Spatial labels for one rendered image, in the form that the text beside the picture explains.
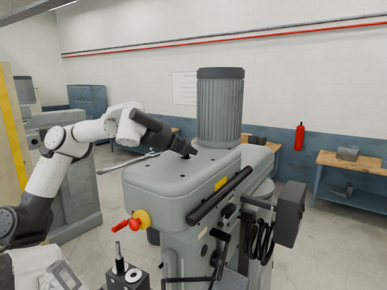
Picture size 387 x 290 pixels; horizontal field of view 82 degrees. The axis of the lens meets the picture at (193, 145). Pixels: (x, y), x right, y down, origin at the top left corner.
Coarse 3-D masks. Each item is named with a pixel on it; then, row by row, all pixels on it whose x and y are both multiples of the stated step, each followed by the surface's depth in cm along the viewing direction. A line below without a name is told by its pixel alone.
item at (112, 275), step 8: (128, 264) 130; (112, 272) 123; (120, 272) 123; (128, 272) 123; (136, 272) 123; (144, 272) 125; (112, 280) 122; (120, 280) 120; (128, 280) 118; (136, 280) 118; (144, 280) 120; (112, 288) 124; (120, 288) 120; (128, 288) 116; (136, 288) 116; (144, 288) 122
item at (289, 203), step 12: (288, 192) 90; (300, 192) 90; (288, 204) 84; (300, 204) 85; (276, 216) 88; (288, 216) 85; (300, 216) 89; (276, 228) 89; (288, 228) 87; (276, 240) 91; (288, 240) 88
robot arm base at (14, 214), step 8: (0, 208) 64; (8, 208) 64; (16, 208) 65; (0, 216) 63; (8, 216) 63; (16, 216) 63; (0, 224) 63; (8, 224) 62; (16, 224) 63; (48, 224) 75; (0, 232) 62; (8, 232) 62; (16, 232) 63; (40, 232) 74; (0, 240) 62; (8, 240) 62; (16, 240) 64; (24, 240) 67; (32, 240) 70; (40, 240) 73; (16, 248) 65
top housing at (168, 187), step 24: (192, 144) 97; (144, 168) 71; (168, 168) 71; (192, 168) 71; (216, 168) 75; (240, 168) 93; (144, 192) 64; (168, 192) 60; (192, 192) 64; (168, 216) 62
